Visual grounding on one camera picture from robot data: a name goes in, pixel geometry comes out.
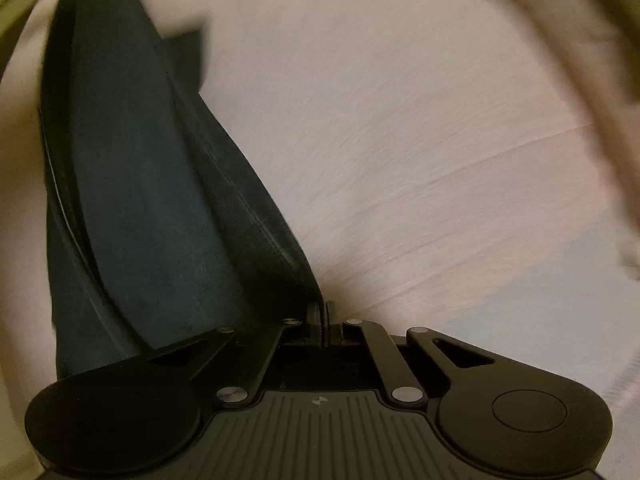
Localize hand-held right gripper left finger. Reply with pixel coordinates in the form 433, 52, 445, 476
149, 302, 327, 407

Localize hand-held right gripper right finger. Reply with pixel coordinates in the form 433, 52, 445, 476
326, 302, 497, 404

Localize dark teal pants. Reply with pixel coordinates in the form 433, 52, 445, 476
39, 0, 324, 382

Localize pale striped bed blanket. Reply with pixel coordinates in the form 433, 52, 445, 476
0, 0, 640, 480

